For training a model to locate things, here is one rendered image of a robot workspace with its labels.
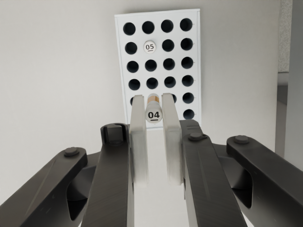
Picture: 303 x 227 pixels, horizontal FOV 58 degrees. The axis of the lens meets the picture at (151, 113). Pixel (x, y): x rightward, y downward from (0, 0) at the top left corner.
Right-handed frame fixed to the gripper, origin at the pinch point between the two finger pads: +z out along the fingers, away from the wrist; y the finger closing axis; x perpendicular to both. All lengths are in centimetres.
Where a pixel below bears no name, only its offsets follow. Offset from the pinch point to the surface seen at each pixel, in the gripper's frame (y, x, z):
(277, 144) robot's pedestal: 40, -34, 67
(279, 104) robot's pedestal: 41, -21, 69
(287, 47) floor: 54, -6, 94
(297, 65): 12.3, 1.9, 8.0
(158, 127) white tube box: 0.5, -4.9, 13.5
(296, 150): 12.6, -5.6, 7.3
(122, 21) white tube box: -2.5, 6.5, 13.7
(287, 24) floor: 53, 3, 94
